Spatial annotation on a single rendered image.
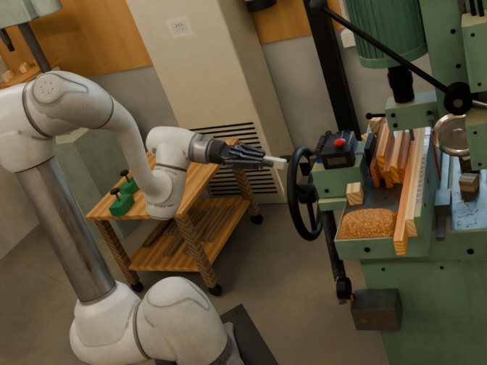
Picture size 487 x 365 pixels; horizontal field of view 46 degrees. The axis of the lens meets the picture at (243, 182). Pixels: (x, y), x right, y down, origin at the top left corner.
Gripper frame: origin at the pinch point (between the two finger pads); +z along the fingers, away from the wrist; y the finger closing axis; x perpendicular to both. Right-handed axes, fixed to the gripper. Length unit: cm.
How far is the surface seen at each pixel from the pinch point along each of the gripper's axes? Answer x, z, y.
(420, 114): -25.4, 38.3, -3.5
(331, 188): -3.6, 19.4, -12.3
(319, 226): 20.0, 15.6, -1.1
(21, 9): 8, -168, 106
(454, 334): 31, 59, -22
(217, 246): 95, -41, 56
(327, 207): 1.4, 19.3, -14.3
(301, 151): -4.1, 7.3, 2.3
